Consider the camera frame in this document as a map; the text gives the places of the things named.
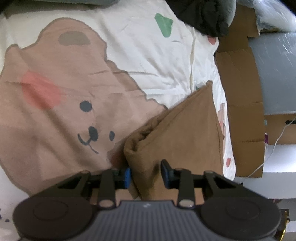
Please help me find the brown printed t-shirt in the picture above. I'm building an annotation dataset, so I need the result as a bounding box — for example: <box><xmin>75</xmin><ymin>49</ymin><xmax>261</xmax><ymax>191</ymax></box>
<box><xmin>124</xmin><ymin>81</ymin><xmax>224</xmax><ymax>201</ymax></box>

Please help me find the brown cardboard sheet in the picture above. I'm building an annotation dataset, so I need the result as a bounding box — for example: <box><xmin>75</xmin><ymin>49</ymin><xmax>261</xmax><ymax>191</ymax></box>
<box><xmin>215</xmin><ymin>4</ymin><xmax>265</xmax><ymax>178</ymax></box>

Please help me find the white power cable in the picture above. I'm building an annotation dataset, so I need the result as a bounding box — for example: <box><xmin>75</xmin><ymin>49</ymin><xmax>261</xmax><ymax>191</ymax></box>
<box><xmin>242</xmin><ymin>116</ymin><xmax>296</xmax><ymax>179</ymax></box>

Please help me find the dark grey pillow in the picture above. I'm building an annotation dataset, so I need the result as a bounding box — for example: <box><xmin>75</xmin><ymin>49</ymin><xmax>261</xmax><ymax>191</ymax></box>
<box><xmin>167</xmin><ymin>0</ymin><xmax>236</xmax><ymax>37</ymax></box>

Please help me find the blue denim garment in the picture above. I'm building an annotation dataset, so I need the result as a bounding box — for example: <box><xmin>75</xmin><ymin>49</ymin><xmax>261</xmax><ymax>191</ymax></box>
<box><xmin>47</xmin><ymin>0</ymin><xmax>119</xmax><ymax>6</ymax></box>

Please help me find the cream bear print bedsheet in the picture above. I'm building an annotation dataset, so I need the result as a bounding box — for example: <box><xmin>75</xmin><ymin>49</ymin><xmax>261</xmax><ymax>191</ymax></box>
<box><xmin>1</xmin><ymin>1</ymin><xmax>236</xmax><ymax>240</ymax></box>

